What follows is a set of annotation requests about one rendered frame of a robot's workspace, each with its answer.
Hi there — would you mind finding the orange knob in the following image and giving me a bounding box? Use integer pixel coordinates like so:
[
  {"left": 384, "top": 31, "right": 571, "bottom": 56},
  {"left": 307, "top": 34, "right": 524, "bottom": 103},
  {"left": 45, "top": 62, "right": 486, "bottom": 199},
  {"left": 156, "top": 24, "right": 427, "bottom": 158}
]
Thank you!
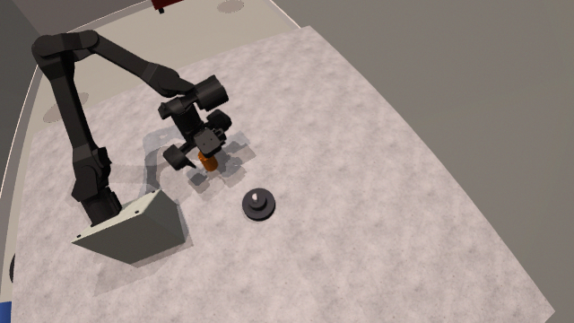
[{"left": 198, "top": 151, "right": 218, "bottom": 171}]

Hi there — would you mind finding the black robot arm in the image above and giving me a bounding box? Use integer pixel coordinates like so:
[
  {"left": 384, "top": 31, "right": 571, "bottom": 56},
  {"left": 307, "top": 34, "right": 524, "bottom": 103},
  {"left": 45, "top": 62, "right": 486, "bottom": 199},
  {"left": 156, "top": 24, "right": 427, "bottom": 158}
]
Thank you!
[{"left": 31, "top": 30, "right": 229, "bottom": 228}]

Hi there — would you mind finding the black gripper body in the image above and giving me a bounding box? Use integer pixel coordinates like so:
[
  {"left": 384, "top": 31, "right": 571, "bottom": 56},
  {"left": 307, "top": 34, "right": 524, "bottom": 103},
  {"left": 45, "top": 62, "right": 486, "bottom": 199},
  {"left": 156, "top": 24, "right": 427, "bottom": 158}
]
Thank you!
[{"left": 162, "top": 109, "right": 232, "bottom": 171}]

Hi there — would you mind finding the black round pedestal with silver shaft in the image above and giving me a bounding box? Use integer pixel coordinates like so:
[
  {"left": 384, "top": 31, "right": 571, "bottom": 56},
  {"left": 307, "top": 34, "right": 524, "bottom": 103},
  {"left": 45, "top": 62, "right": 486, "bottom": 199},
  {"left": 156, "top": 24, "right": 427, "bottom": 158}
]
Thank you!
[{"left": 242, "top": 188, "right": 275, "bottom": 222}]

